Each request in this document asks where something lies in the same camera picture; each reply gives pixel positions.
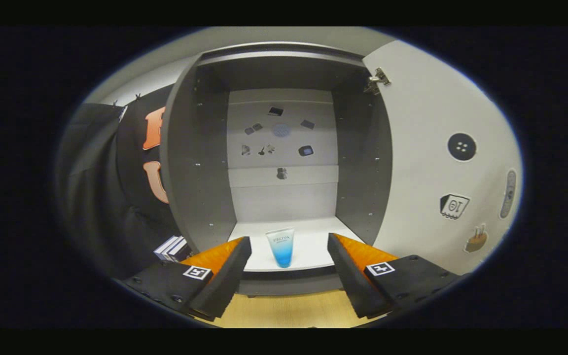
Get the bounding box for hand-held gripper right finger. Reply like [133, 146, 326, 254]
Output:
[327, 233, 462, 319]

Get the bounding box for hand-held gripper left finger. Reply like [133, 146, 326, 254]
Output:
[124, 236, 252, 321]

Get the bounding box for blue and white cosmetic tube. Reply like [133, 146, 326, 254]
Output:
[266, 227, 295, 269]

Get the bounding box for white cabinet shelf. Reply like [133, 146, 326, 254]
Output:
[227, 216, 366, 273]

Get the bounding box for white spine book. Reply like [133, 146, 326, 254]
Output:
[163, 237, 186, 262]

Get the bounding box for blue spine book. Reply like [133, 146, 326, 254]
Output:
[153, 236, 178, 260]

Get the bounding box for dark grey cabinet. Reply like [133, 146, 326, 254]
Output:
[160, 41, 393, 297]

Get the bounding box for black backdrop cloth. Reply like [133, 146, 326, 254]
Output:
[56, 84, 191, 282]

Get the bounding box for grey oval door plate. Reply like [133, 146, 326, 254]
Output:
[499, 169, 517, 219]

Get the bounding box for metal door hinge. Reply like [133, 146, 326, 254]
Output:
[363, 67, 391, 95]

